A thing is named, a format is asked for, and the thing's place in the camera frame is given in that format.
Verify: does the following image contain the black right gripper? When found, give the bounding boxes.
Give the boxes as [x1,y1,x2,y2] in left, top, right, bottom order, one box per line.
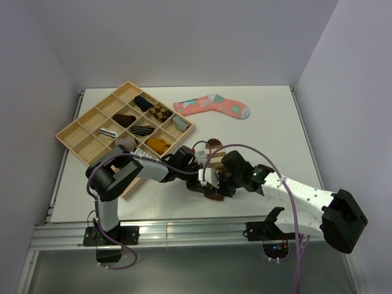
[211,171,242,198]

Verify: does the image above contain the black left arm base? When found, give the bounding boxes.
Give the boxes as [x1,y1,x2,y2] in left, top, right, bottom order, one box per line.
[83,225,139,263]

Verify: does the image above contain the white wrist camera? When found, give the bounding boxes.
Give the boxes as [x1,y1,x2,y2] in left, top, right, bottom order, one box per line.
[198,168,219,188]
[195,150,208,160]

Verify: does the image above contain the pink patterned sock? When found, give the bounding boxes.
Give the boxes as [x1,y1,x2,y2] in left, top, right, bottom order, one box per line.
[173,94,251,119]

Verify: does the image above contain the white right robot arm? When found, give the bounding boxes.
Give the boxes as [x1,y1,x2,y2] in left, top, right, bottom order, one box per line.
[204,151,368,254]

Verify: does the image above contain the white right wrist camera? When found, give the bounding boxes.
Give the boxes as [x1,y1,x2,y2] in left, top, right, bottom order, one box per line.
[198,168,219,188]

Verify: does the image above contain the white black striped sock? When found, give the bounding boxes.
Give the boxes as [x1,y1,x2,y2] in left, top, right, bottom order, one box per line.
[133,148,154,159]

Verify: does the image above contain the mustard rolled sock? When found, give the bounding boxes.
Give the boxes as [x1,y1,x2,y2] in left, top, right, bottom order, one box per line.
[146,138,171,155]

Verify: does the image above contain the wooden compartment tray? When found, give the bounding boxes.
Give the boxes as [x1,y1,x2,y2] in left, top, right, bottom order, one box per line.
[55,80,195,202]

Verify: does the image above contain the white black rolled sock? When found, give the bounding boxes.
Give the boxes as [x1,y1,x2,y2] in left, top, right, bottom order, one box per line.
[99,127,119,139]

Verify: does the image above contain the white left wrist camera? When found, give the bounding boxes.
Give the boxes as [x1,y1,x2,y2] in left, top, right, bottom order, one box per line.
[195,150,208,160]

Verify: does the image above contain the brown argyle rolled sock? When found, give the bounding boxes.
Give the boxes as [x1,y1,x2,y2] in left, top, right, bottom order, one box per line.
[149,105,173,123]

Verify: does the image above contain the beige grey rolled sock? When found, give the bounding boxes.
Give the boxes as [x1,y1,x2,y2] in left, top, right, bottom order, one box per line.
[115,137,138,152]

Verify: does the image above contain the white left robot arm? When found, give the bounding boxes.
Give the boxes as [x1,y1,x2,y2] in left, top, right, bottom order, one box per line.
[85,145,203,244]

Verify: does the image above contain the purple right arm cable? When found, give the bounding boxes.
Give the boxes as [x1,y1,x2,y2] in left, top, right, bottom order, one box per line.
[202,144,312,294]

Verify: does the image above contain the black striped rolled sock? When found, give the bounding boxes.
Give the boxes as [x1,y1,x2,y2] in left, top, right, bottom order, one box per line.
[130,126,155,137]

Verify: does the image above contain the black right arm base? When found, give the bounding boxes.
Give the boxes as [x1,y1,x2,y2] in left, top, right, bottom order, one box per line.
[242,216,295,261]

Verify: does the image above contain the brown striped sock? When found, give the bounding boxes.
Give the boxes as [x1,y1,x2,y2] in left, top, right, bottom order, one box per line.
[204,138,227,202]

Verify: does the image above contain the dark brown rolled sock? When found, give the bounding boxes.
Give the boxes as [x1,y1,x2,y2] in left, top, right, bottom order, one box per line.
[112,113,137,128]

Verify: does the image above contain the aluminium front rail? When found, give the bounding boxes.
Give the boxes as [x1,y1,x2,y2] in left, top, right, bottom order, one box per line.
[28,217,264,251]

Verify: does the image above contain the dark navy rolled sock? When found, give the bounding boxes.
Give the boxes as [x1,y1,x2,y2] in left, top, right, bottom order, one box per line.
[134,95,154,112]

